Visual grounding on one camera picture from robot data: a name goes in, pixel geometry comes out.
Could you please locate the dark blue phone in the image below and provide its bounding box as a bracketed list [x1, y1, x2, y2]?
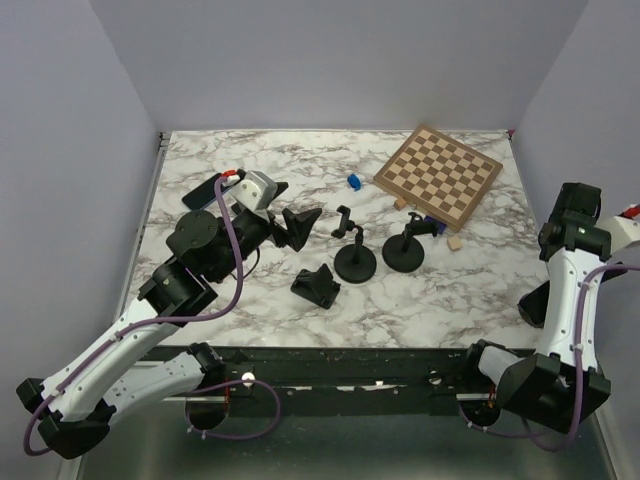
[181, 173, 220, 211]

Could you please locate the black round-base phone stand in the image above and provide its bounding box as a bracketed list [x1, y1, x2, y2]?
[331, 205, 377, 284]

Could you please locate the black ball-joint phone stand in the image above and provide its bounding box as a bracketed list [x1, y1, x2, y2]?
[382, 212, 438, 273]

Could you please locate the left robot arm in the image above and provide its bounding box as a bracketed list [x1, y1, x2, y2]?
[16, 208, 322, 459]

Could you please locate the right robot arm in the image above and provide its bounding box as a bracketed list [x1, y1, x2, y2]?
[459, 183, 639, 438]

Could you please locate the black folding phone holder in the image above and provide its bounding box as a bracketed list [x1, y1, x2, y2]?
[290, 263, 341, 310]

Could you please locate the brown round phone stand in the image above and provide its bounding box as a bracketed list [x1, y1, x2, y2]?
[517, 281, 550, 328]

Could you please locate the blue plastic piece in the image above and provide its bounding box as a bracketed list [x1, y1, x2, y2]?
[347, 174, 362, 191]

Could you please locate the purple lego brick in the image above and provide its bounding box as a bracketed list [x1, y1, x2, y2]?
[424, 216, 446, 235]

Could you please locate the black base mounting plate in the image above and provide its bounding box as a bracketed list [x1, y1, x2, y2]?
[159, 344, 521, 419]

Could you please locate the wooden chessboard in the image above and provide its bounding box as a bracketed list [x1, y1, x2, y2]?
[373, 125, 503, 231]

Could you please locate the light wooden cube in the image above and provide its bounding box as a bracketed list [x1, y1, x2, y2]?
[447, 236, 462, 251]

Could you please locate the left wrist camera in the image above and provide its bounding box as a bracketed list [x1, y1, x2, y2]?
[222, 170, 275, 215]

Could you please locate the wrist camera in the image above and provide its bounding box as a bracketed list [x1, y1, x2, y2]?
[222, 170, 275, 215]
[600, 203, 639, 255]

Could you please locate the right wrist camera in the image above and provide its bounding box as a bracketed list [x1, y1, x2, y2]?
[600, 203, 639, 255]

